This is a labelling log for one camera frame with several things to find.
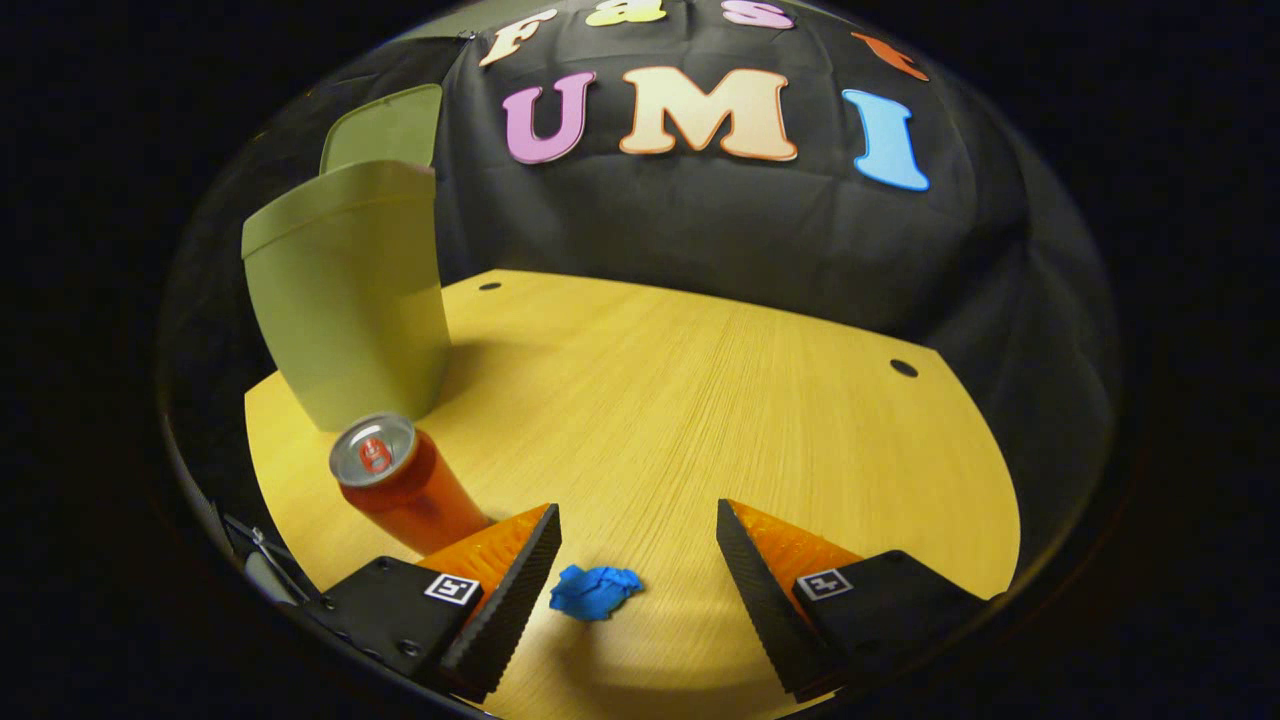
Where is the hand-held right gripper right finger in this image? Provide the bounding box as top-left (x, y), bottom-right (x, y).
top-left (716, 498), bottom-right (991, 701)

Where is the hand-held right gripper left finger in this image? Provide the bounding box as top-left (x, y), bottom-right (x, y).
top-left (300, 503), bottom-right (563, 704)

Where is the blue paper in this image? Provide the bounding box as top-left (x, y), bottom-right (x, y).
top-left (549, 564), bottom-right (645, 622)

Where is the red pop can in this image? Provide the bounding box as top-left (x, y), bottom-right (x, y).
top-left (328, 412), bottom-right (491, 557)

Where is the green desktop garbage bin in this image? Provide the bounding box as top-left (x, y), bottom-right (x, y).
top-left (240, 83), bottom-right (453, 433)

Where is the wooden desktop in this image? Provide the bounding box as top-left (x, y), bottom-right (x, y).
top-left (245, 268), bottom-right (1022, 720)

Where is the black backdrop cloth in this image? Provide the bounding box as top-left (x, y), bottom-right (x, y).
top-left (160, 0), bottom-right (1119, 571)

